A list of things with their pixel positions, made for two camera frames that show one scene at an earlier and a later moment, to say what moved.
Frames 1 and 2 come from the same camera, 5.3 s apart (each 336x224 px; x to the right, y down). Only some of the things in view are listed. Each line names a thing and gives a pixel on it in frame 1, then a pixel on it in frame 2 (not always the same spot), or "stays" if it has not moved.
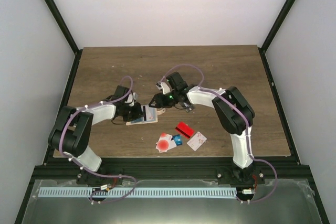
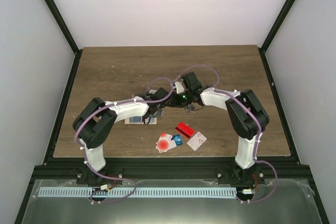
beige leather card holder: (159, 110) stays
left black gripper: (138, 114) -> (158, 114)
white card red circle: (164, 143) stays
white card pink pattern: (197, 140) stays
